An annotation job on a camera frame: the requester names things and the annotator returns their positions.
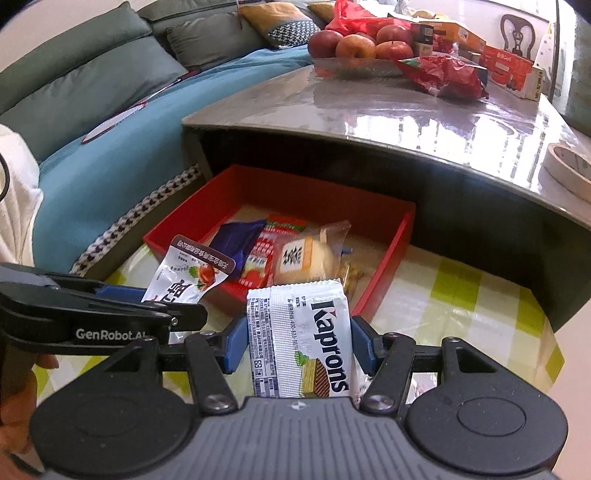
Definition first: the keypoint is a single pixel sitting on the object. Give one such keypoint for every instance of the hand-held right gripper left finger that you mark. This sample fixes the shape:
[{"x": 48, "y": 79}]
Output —
[{"x": 235, "y": 344}]

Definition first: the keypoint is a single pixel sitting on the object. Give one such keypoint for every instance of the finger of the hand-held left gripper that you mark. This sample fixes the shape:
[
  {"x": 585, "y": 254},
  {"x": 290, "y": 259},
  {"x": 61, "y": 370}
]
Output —
[
  {"x": 121, "y": 292},
  {"x": 187, "y": 314}
]

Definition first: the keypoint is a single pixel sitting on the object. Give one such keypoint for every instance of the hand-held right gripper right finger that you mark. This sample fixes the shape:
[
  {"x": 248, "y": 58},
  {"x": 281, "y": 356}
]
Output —
[{"x": 363, "y": 346}]

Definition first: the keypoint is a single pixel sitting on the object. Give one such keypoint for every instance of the white snack packet red picture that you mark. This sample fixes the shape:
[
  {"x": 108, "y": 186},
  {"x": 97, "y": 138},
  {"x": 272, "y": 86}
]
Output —
[{"x": 184, "y": 272}]

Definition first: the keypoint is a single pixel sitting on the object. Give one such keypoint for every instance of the white wafer packet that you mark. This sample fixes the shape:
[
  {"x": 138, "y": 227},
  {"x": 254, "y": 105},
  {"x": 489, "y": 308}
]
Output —
[{"x": 300, "y": 341}]

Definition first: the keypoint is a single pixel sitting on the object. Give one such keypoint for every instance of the clear fried noodle snack packet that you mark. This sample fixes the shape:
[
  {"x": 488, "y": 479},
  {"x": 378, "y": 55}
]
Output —
[{"x": 353, "y": 274}]

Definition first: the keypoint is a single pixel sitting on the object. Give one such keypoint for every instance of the red cardboard box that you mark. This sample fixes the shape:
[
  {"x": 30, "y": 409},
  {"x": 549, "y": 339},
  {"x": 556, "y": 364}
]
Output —
[{"x": 388, "y": 263}]

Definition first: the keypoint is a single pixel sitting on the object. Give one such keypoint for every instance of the blue foil snack packet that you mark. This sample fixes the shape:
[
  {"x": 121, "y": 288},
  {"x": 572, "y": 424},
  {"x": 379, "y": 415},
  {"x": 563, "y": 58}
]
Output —
[{"x": 235, "y": 240}]

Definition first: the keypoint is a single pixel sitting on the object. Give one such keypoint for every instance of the red green snack packet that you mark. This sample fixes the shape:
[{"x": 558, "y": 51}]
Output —
[{"x": 265, "y": 249}]

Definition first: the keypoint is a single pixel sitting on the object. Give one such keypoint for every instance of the bread bun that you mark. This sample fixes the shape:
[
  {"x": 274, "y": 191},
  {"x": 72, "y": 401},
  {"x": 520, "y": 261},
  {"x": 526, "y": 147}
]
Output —
[{"x": 304, "y": 258}]

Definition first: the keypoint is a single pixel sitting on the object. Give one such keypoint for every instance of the person's left hand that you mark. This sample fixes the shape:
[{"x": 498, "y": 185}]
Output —
[{"x": 18, "y": 424}]

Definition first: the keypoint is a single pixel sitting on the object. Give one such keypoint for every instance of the cream fleece blanket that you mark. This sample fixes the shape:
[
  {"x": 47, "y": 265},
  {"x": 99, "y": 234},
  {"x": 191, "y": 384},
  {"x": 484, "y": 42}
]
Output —
[{"x": 21, "y": 207}]

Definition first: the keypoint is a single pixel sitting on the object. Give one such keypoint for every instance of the green sofa with blue cover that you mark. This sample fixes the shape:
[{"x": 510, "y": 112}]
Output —
[{"x": 115, "y": 170}]

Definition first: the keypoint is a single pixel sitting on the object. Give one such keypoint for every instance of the white red flat stick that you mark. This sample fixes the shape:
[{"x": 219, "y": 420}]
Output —
[{"x": 115, "y": 122}]

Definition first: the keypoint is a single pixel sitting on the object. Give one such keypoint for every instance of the dark coffee table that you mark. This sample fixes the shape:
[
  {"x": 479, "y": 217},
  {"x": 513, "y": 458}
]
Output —
[{"x": 392, "y": 120}]

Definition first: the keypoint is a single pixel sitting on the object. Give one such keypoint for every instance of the beige masking tape roll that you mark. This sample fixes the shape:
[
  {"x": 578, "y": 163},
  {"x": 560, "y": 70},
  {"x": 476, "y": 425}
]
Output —
[{"x": 561, "y": 173}]

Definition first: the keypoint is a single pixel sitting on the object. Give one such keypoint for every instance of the green throw pillow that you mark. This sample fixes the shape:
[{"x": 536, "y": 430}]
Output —
[{"x": 217, "y": 44}]

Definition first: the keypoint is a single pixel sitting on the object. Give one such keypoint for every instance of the glass fruit plate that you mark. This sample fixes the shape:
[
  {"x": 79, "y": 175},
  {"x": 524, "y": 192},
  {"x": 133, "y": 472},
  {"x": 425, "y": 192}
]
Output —
[{"x": 360, "y": 67}]

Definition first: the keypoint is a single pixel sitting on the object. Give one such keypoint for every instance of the red crinkled snack bag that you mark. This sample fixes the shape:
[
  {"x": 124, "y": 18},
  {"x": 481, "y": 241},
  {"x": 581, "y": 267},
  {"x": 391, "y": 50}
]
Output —
[{"x": 443, "y": 74}]

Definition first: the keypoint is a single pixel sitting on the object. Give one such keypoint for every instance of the red apple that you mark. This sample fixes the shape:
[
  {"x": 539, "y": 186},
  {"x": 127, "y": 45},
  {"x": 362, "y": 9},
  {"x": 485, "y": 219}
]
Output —
[
  {"x": 323, "y": 44},
  {"x": 395, "y": 33},
  {"x": 395, "y": 50},
  {"x": 355, "y": 47}
]

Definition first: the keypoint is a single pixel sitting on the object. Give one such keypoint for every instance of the yellow houndstooth pillow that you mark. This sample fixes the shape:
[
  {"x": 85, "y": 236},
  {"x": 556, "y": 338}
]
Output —
[{"x": 277, "y": 25}]

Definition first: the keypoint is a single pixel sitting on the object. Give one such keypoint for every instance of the small dark box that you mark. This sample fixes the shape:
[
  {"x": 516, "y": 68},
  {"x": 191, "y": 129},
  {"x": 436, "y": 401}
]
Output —
[{"x": 421, "y": 39}]

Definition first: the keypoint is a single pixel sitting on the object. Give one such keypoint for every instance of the flat orange cardboard box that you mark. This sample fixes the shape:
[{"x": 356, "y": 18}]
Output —
[{"x": 461, "y": 34}]

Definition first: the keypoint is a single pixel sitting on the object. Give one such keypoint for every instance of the red plastic bag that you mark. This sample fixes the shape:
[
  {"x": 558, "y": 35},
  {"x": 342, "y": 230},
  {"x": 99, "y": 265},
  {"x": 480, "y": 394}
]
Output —
[{"x": 346, "y": 16}]

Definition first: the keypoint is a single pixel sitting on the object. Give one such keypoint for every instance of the white leaning board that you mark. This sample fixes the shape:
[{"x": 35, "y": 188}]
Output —
[{"x": 547, "y": 50}]

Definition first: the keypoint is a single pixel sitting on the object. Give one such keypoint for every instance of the dark wooden chair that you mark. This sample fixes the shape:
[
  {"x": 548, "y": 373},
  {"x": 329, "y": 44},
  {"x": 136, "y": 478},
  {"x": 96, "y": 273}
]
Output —
[{"x": 517, "y": 27}]

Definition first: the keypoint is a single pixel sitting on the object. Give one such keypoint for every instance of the glass door panel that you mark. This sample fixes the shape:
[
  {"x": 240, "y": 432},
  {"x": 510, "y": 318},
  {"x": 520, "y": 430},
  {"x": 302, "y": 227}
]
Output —
[{"x": 575, "y": 55}]

